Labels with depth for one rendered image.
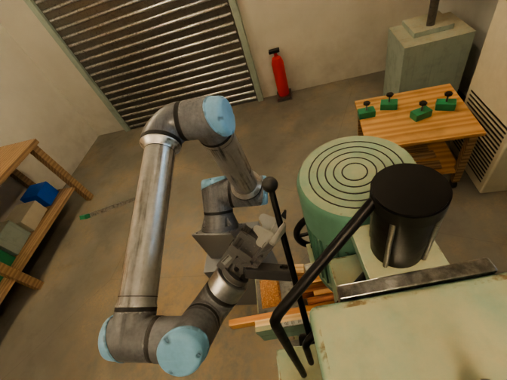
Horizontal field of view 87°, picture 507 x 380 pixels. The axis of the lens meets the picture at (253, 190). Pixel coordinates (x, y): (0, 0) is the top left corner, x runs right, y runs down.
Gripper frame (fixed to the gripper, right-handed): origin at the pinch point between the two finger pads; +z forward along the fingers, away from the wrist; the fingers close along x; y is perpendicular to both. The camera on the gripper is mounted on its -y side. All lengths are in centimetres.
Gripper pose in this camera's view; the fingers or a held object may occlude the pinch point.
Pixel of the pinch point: (288, 216)
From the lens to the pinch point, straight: 63.5
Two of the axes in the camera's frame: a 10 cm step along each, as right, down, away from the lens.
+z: 5.7, -8.1, -1.6
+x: 1.3, -1.1, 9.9
